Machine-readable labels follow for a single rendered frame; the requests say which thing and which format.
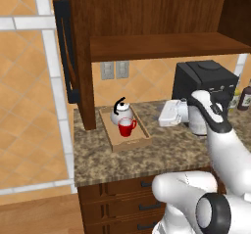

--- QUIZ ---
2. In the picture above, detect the silver kettle with black handle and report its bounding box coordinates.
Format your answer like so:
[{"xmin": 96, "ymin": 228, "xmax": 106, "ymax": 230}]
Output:
[{"xmin": 110, "ymin": 96, "xmax": 135, "ymax": 126}]

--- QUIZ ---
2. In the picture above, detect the grey wall outlet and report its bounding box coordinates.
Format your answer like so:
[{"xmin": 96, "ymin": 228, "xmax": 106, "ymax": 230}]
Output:
[
  {"xmin": 100, "ymin": 61, "xmax": 116, "ymax": 81},
  {"xmin": 116, "ymin": 60, "xmax": 130, "ymax": 80}
]

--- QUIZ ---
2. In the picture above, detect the red mug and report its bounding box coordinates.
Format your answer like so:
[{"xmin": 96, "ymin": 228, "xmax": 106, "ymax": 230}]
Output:
[{"xmin": 117, "ymin": 117, "xmax": 138, "ymax": 138}]

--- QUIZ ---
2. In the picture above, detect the black coffee machine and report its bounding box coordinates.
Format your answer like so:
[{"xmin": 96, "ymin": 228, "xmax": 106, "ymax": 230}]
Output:
[{"xmin": 171, "ymin": 60, "xmax": 240, "ymax": 116}]

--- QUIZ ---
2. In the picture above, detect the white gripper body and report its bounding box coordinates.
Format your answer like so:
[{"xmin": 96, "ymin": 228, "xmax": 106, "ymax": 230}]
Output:
[{"xmin": 158, "ymin": 99, "xmax": 181, "ymax": 128}]

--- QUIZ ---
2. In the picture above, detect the dark brown bottle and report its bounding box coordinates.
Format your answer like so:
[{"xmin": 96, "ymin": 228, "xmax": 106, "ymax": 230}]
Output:
[{"xmin": 237, "ymin": 85, "xmax": 251, "ymax": 112}]

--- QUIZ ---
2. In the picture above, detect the dark wooden wall cabinet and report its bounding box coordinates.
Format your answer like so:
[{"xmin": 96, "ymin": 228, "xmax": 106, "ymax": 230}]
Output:
[{"xmin": 67, "ymin": 0, "xmax": 251, "ymax": 131}]

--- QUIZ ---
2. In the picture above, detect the wooden tray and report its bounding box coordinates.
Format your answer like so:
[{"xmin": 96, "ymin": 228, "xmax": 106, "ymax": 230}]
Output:
[{"xmin": 98, "ymin": 105, "xmax": 153, "ymax": 154}]

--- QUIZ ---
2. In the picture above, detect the wooden drawer front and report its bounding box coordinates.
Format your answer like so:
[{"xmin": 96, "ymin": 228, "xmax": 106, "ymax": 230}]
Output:
[
  {"xmin": 79, "ymin": 197, "xmax": 169, "ymax": 225},
  {"xmin": 77, "ymin": 174, "xmax": 159, "ymax": 204},
  {"xmin": 82, "ymin": 216, "xmax": 165, "ymax": 234}
]

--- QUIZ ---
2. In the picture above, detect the black drawer handle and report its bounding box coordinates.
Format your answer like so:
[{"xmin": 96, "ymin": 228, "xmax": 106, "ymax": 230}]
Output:
[
  {"xmin": 140, "ymin": 179, "xmax": 155, "ymax": 189},
  {"xmin": 136, "ymin": 221, "xmax": 160, "ymax": 231},
  {"xmin": 137, "ymin": 202, "xmax": 163, "ymax": 211}
]

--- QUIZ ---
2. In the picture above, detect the yellow-green bottle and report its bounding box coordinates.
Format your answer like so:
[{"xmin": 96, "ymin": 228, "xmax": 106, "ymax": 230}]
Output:
[{"xmin": 228, "ymin": 87, "xmax": 241, "ymax": 111}]

